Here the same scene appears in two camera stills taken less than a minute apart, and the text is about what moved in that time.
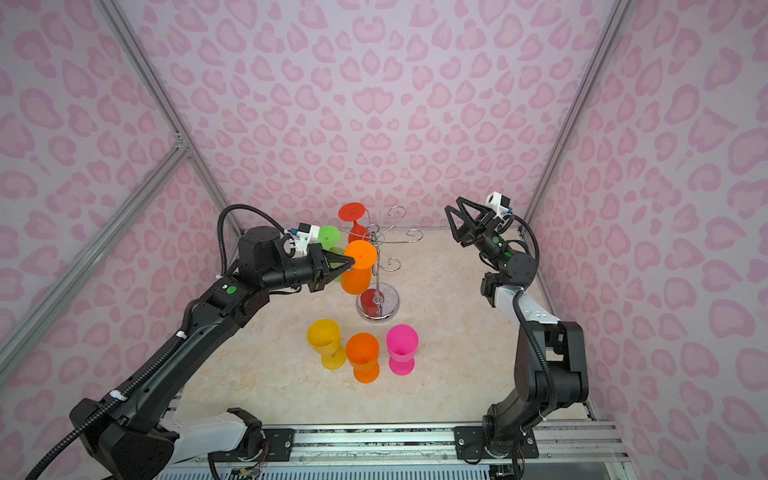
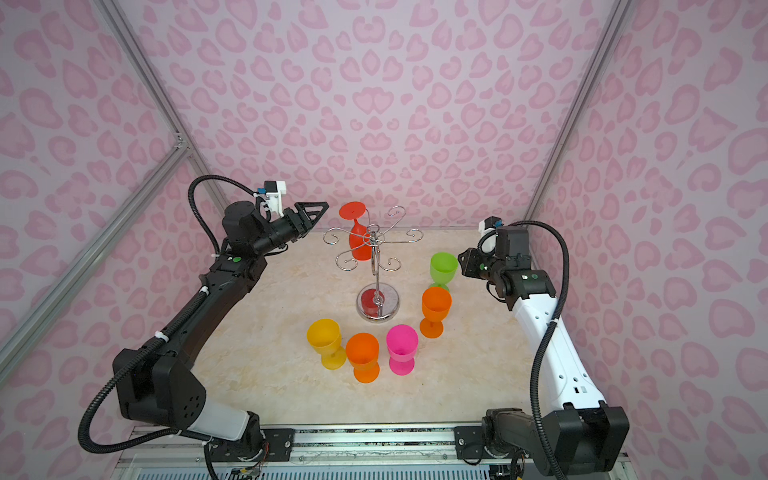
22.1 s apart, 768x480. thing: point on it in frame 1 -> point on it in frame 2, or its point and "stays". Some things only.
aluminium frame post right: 591,80 stays
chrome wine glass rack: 378,302 stays
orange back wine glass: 362,351 stays
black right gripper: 485,234 -> 471,258
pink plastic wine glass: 402,342 stays
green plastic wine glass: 328,238 -> 443,268
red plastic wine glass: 354,212 stays
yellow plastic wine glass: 324,335 stays
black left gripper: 320,260 -> 298,221
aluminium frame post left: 231,221 stays
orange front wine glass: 356,280 -> 436,303
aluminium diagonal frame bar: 9,341 stays
